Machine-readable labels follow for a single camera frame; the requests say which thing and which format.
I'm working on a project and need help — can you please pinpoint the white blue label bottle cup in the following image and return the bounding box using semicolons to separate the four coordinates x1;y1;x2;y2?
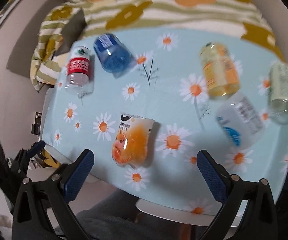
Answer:
216;91;264;150

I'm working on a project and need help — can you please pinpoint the orange label cut bottle cup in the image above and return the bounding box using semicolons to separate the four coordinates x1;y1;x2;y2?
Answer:
111;113;154;167

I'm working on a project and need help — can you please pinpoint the blue cut bottle cup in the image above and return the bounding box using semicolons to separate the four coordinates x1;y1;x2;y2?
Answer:
93;33;135;75

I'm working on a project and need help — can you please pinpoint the striped floral bed duvet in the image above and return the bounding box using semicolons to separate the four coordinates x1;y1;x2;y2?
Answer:
30;0;282;91

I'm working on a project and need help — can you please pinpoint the pale green label bottle cup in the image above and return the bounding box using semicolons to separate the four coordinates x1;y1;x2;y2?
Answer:
268;61;288;125

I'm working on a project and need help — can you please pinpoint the grey open laptop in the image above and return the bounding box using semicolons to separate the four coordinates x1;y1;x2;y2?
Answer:
54;9;86;56

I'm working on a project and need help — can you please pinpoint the red label cut bottle cup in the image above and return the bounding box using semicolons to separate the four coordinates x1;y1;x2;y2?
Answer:
65;46;93;98

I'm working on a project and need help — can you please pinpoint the yellow orange label bottle cup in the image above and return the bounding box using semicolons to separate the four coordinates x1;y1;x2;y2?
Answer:
199;42;241;98

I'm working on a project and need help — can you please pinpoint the daisy print light blue tablecloth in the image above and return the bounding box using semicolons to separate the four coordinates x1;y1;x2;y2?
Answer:
42;28;288;215

